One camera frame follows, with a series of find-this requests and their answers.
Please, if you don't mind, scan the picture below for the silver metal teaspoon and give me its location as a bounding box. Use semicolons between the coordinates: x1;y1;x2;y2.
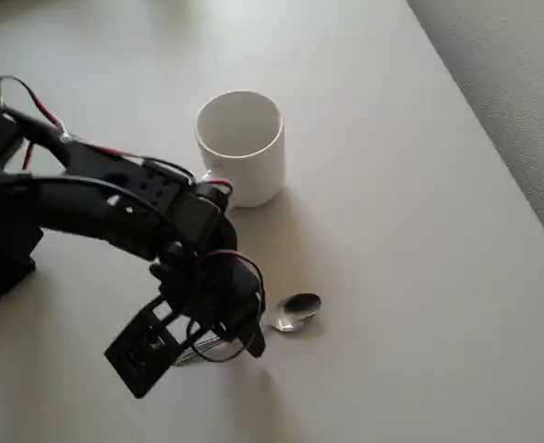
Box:
174;293;322;368

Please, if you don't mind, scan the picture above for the red wrist cable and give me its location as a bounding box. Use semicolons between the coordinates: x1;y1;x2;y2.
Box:
91;143;236;198

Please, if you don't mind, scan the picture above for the white ceramic mug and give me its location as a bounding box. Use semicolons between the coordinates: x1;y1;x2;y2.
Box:
193;90;285;209

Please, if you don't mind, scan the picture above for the red black gripper servo cable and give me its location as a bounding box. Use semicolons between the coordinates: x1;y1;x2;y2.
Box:
187;248;266;364

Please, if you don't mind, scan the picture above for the thin arm cable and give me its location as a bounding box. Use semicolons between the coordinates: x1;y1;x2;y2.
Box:
0;76;69;172

